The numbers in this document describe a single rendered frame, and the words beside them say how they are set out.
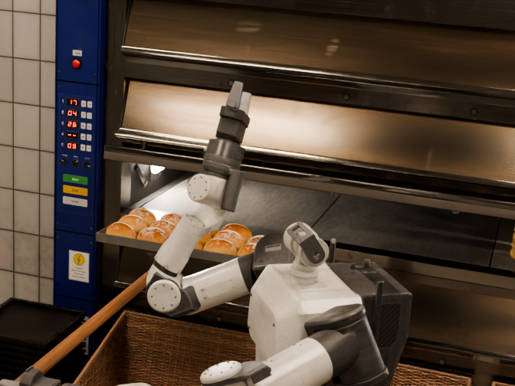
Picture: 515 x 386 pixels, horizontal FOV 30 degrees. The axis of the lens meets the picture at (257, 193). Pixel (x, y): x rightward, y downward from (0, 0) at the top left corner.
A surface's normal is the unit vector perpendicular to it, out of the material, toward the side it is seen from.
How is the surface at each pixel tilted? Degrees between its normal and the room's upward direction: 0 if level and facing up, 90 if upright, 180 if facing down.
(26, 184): 90
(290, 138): 70
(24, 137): 90
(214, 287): 82
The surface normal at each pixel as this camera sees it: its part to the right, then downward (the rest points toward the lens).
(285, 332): -0.47, 0.13
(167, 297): -0.02, 0.14
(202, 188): -0.53, -0.22
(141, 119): -0.26, -0.10
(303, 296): 0.06, -0.96
